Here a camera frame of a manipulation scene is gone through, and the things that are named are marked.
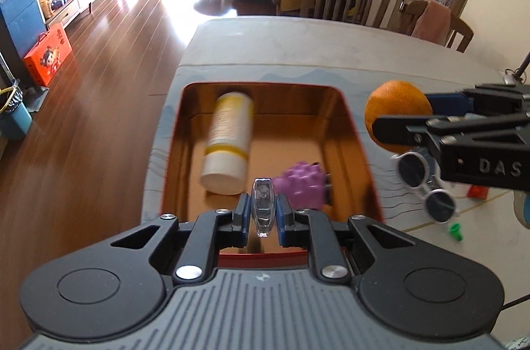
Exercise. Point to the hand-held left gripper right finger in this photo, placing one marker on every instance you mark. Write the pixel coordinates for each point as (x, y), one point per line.
(280, 226)

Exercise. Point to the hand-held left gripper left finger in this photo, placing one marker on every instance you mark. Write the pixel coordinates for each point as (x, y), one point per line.
(244, 235)

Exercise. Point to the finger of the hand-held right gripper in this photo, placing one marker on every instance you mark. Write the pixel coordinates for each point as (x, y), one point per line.
(397, 129)
(449, 102)

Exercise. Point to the small clear glass bottle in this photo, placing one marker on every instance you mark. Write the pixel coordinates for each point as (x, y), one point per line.
(262, 205)

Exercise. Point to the orange fruit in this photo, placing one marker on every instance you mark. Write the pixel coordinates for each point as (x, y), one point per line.
(393, 99)

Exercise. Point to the red storage box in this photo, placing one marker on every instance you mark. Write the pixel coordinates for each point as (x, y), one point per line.
(285, 134)

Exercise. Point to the small red object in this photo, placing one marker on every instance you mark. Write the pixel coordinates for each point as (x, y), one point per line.
(477, 192)

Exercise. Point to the purple spiky toy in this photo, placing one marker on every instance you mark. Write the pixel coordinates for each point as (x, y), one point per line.
(300, 184)

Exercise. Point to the blue white round object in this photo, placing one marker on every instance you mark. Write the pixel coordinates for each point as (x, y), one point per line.
(524, 209)

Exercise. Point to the small green toy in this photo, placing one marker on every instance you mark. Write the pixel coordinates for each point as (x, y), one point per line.
(455, 232)

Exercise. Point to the pink cloth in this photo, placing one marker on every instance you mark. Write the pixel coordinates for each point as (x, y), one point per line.
(432, 20)

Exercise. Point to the white bottle yellow label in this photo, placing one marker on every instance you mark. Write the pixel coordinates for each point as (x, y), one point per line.
(227, 143)

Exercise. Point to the grey dustpan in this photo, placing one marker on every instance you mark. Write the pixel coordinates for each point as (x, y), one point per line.
(37, 97)

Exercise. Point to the blue trash bin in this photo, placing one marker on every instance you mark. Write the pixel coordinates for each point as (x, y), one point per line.
(14, 118)

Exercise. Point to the orange gift box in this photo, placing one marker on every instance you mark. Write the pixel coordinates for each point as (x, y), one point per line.
(45, 56)

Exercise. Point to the blue front black cabinet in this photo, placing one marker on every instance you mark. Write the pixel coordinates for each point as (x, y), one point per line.
(20, 14)

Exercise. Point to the white frame sunglasses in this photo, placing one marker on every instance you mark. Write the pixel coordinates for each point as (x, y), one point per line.
(414, 168)

